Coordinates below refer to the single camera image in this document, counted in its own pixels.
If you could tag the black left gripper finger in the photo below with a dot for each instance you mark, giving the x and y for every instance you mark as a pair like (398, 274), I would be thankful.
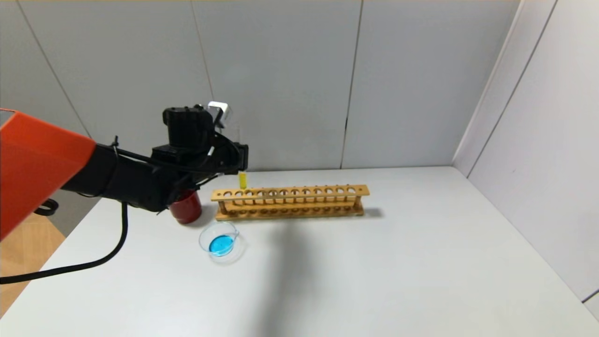
(240, 158)

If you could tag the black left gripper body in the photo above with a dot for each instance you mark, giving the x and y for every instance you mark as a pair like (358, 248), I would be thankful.
(242, 157)

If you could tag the yellow pigment glass test tube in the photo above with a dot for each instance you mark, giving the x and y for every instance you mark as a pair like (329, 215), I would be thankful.
(242, 180)

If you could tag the wooden test tube rack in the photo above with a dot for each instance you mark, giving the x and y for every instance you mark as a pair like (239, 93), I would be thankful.
(290, 192)

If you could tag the dark red cup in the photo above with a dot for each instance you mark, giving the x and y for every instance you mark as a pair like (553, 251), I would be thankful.
(187, 210)

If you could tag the clear glass dish with spout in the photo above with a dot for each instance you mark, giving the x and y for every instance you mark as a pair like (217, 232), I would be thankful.
(234, 245)

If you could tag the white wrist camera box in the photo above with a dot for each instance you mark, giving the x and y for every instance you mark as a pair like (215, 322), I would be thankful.
(220, 113)

